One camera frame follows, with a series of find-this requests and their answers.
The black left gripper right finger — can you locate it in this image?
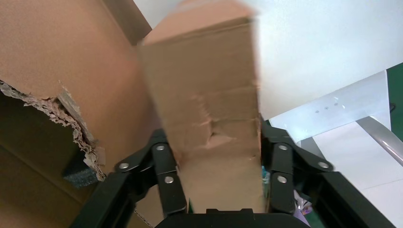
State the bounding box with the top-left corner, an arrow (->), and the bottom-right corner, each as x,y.
261,118 -> 397,228

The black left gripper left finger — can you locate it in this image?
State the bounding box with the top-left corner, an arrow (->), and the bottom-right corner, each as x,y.
70,129 -> 188,228

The small plain cardboard box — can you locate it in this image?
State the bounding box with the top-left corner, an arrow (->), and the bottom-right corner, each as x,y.
137,0 -> 268,215

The big torn cardboard box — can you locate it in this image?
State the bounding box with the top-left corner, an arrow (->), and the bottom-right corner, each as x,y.
0,0 -> 164,228

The tall black foam block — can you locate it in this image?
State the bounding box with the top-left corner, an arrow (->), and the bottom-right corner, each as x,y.
62,151 -> 100,190

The white panel with screws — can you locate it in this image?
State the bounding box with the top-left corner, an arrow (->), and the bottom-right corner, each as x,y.
269,70 -> 391,144

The grey metal bar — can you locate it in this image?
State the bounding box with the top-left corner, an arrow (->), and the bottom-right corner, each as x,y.
355,115 -> 403,167

